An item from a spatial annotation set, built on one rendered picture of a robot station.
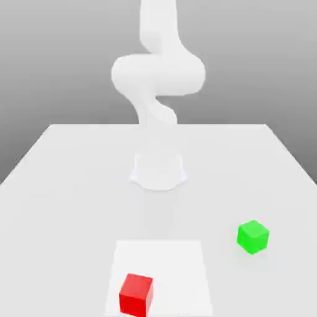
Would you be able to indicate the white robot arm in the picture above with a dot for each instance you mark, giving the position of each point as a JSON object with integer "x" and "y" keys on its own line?
{"x": 158, "y": 74}

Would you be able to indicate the small green cube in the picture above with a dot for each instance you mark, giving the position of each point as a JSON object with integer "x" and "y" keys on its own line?
{"x": 252, "y": 236}

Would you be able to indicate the small red cube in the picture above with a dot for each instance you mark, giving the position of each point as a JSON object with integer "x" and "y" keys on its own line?
{"x": 135, "y": 294}

